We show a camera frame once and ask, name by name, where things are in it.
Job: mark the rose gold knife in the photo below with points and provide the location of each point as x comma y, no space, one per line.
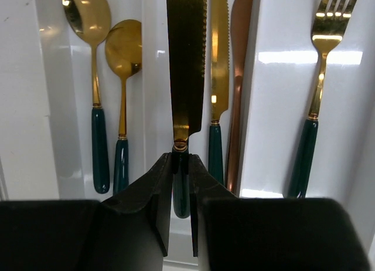
239,30

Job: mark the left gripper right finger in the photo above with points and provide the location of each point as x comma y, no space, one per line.
206,192

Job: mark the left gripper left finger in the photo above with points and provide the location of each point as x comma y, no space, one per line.
138,218

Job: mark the gold fork green handle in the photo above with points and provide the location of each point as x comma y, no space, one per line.
328,29

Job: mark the gold knife green handle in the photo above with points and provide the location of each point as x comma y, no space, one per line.
219,23
187,21

